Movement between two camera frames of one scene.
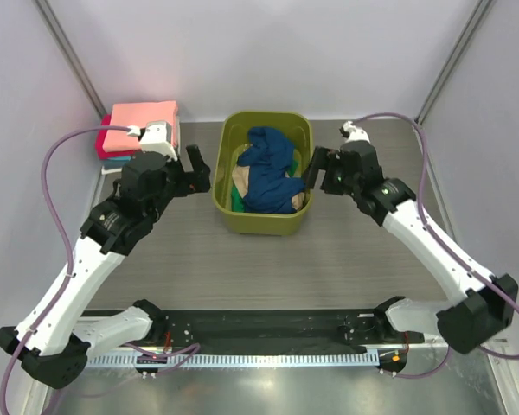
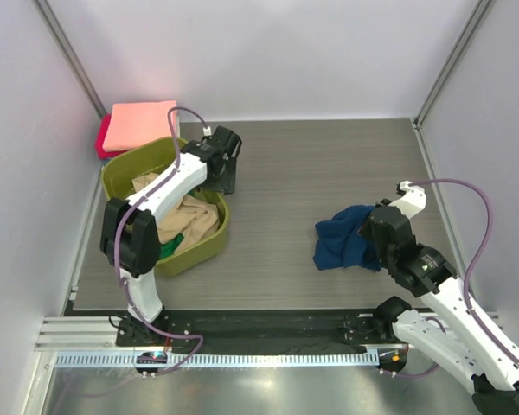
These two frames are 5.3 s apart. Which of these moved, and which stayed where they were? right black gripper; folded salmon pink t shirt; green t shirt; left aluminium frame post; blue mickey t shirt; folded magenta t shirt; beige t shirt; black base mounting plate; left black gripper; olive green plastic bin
Moved: left black gripper; olive green plastic bin; beige t shirt; right black gripper; green t shirt; blue mickey t shirt
Stayed: black base mounting plate; left aluminium frame post; folded salmon pink t shirt; folded magenta t shirt
